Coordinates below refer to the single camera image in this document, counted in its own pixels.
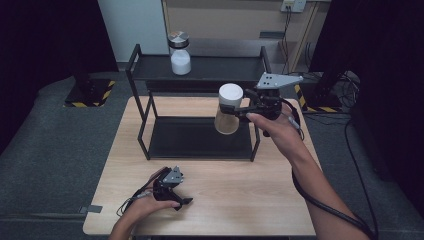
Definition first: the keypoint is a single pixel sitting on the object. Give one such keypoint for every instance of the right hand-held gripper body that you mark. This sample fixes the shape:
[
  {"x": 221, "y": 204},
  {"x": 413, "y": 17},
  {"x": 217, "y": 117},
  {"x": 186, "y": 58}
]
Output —
[{"x": 273, "y": 100}]

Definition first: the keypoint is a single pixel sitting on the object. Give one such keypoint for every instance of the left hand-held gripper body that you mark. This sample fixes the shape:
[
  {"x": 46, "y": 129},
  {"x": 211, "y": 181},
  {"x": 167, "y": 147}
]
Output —
[{"x": 166, "y": 186}]

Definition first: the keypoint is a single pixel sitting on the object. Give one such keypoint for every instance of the glass jar with white lid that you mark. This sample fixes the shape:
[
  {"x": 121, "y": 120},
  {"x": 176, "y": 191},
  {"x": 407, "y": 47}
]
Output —
[{"x": 230, "y": 95}]

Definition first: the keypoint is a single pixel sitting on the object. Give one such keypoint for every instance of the black metal shelf rack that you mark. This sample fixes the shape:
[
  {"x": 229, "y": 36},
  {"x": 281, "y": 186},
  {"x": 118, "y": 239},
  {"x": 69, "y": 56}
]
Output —
[{"x": 200, "y": 138}]

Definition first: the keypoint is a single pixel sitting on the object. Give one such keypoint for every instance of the person's left hand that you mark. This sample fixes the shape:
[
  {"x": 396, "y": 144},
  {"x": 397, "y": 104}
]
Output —
[{"x": 146, "y": 206}]

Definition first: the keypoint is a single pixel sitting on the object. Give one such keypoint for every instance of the person's right hand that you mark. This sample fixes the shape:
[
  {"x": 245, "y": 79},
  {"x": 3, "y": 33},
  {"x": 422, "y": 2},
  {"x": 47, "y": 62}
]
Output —
[{"x": 283, "y": 133}]

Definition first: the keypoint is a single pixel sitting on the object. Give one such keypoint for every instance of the striped black stand base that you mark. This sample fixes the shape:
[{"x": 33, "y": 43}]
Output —
[
  {"x": 90, "y": 95},
  {"x": 321, "y": 100}
]

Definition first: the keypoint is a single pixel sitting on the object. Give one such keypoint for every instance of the wooden beam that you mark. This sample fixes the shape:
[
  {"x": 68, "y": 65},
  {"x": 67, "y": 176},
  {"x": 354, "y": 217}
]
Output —
[{"x": 303, "y": 36}]

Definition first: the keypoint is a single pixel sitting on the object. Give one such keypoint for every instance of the glass jar with silver lid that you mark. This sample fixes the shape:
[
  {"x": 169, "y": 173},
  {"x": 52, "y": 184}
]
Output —
[{"x": 181, "y": 63}]

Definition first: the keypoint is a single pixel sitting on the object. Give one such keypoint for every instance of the grey tape piece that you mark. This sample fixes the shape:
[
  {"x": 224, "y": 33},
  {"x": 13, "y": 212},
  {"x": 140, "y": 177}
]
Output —
[{"x": 90, "y": 209}]

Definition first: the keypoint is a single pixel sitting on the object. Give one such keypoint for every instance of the dark curtain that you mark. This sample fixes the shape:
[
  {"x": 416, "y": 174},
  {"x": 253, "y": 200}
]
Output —
[
  {"x": 40, "y": 50},
  {"x": 386, "y": 66}
]

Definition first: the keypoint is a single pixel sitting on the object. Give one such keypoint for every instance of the white wall socket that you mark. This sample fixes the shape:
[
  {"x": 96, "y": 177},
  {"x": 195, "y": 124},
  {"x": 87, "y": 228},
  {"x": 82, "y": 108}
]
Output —
[{"x": 293, "y": 5}]

